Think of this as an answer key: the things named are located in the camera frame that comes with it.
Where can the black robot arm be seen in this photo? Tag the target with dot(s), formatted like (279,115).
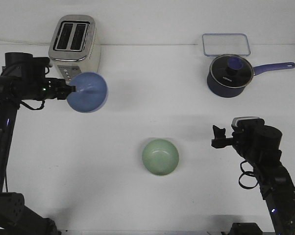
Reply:
(15,217)
(276,188)

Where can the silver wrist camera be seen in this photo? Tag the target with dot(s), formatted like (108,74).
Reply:
(239,123)

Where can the blue bowl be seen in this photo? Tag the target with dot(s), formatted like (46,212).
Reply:
(91,92)

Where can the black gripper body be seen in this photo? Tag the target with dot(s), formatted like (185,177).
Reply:
(257,137)
(29,77)

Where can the cream and steel toaster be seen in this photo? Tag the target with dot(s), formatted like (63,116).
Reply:
(75,46)

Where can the glass pot lid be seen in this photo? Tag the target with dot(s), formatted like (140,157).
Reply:
(231,71)

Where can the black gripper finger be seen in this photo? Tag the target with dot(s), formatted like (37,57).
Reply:
(219,133)
(64,91)

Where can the dark blue saucepan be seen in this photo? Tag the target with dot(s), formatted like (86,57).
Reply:
(233,92)

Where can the clear rectangular container lid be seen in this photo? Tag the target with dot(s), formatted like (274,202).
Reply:
(215,44)

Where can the green bowl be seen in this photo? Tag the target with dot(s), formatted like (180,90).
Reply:
(160,157)

